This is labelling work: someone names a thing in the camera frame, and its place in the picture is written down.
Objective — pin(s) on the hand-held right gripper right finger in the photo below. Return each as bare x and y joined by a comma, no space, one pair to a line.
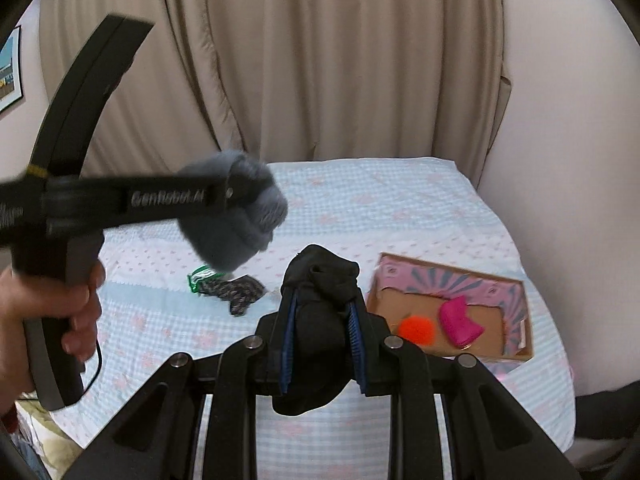
358,345

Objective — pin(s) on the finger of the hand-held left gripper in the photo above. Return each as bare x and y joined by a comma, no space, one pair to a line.
175,195

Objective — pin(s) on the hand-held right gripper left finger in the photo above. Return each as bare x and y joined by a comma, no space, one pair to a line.
286,340

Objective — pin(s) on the black sock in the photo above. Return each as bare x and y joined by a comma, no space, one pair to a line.
320,320

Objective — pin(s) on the grey fuzzy sock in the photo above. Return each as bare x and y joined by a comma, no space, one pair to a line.
235,210

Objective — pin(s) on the orange pom-pom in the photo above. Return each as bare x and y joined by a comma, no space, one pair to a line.
419,329

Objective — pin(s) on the cardboard box with pink lining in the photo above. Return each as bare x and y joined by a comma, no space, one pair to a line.
450,310

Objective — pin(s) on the magenta soft pouch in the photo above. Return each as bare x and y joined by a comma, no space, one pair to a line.
459,324

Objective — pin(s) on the person's left hand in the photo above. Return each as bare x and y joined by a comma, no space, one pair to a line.
60,310

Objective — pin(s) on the dark patterned sock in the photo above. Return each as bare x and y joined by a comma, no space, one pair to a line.
235,292

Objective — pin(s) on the green patterned sock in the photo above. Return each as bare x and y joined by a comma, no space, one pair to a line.
199,276

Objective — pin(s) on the beige curtain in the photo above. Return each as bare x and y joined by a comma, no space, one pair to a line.
280,60

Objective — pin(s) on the dark cloth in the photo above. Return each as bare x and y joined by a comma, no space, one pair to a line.
607,410

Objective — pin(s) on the framed wall picture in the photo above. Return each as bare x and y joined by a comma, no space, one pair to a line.
10,72

